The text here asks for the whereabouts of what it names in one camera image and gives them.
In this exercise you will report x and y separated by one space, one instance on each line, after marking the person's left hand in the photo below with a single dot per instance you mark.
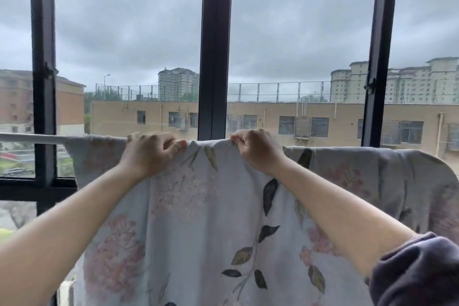
150 153

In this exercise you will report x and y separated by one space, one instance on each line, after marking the person's right hand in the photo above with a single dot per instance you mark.
260 149

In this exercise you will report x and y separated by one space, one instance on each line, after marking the floral light blue bedsheet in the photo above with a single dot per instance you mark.
201 227

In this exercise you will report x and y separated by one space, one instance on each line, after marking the white metal drying rack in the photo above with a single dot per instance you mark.
28 138

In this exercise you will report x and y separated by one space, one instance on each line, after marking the person's left forearm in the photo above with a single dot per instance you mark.
71 227

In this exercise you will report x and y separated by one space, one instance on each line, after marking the person's right forearm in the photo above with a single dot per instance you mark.
340 216

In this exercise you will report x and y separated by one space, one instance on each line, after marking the person's dark right sleeve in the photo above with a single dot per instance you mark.
419 273

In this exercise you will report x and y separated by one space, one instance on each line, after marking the grey tall apartment block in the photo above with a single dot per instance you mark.
177 83

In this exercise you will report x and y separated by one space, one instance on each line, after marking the long beige building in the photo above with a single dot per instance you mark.
340 115

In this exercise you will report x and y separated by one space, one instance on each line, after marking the street lamp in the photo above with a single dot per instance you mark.
107 75

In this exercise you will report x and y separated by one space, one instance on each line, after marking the brown brick building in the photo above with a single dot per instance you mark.
18 101

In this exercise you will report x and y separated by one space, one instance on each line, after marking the white tall apartment buildings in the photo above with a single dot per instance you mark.
412 83

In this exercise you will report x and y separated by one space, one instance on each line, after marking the black metal window frame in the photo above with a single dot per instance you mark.
215 47

